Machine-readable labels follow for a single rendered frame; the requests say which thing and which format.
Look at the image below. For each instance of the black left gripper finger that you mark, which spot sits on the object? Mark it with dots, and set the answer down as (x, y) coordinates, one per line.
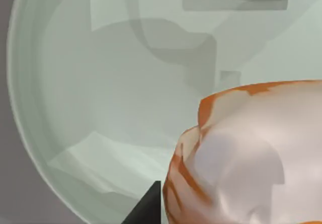
(149, 205)

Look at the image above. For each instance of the orange and white bread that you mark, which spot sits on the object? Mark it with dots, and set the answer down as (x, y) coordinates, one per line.
(246, 153)

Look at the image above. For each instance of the pale green round plate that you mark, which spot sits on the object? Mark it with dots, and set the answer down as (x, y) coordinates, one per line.
(105, 95)

